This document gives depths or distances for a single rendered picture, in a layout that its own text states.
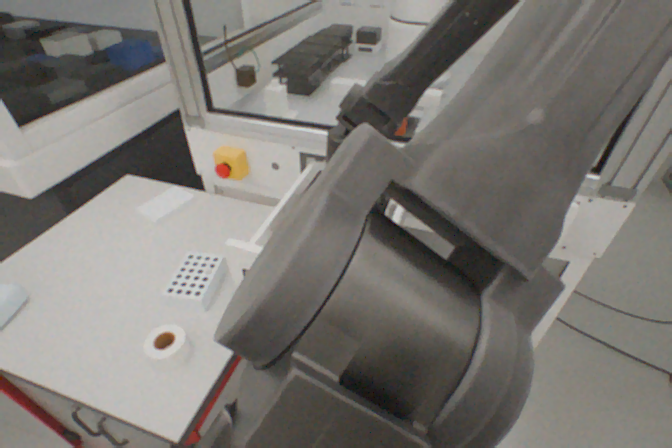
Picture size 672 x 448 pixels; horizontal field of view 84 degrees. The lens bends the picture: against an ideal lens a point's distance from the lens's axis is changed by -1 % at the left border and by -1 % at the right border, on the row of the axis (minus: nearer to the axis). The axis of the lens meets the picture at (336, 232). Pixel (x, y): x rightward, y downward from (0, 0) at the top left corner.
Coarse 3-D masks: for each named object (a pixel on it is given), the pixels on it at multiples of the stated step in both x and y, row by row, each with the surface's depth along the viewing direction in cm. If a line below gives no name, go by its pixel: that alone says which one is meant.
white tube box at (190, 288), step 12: (192, 252) 82; (180, 264) 79; (192, 264) 79; (204, 264) 80; (216, 264) 79; (180, 276) 78; (192, 276) 77; (204, 276) 77; (216, 276) 78; (168, 288) 74; (180, 288) 74; (192, 288) 74; (204, 288) 74; (168, 300) 74; (180, 300) 73; (192, 300) 72; (204, 300) 73
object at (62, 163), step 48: (96, 96) 108; (144, 96) 123; (0, 144) 88; (48, 144) 97; (96, 144) 110; (144, 144) 130; (0, 192) 114; (48, 192) 104; (96, 192) 116; (0, 240) 138
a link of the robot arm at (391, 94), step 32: (480, 0) 34; (512, 0) 33; (448, 32) 38; (480, 32) 36; (384, 64) 48; (416, 64) 42; (448, 64) 40; (384, 96) 47; (416, 96) 45; (384, 128) 51
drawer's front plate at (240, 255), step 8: (232, 240) 65; (224, 248) 65; (232, 248) 65; (240, 248) 64; (248, 248) 64; (256, 248) 64; (232, 256) 66; (240, 256) 66; (248, 256) 65; (256, 256) 64; (232, 264) 68; (240, 264) 67; (248, 264) 66; (232, 272) 70; (240, 272) 69; (232, 280) 71; (240, 280) 70
